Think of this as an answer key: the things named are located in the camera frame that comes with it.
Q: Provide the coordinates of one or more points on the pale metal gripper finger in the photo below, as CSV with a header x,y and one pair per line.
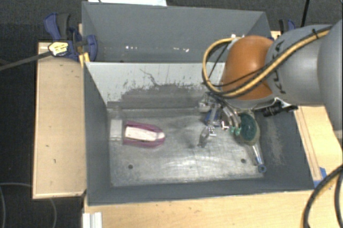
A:
x,y
202,138
212,132

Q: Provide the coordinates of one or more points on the green dish brush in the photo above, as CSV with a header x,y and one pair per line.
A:
x,y
247,127

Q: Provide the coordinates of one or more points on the purple and white stapler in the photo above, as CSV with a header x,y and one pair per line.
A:
x,y
142,135

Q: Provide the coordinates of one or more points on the grey metal bin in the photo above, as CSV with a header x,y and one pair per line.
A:
x,y
166,33

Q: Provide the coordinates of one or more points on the pale wood board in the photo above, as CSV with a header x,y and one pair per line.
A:
x,y
60,125

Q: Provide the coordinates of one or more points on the black cylinder on white bracket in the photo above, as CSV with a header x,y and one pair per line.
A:
x,y
273,109

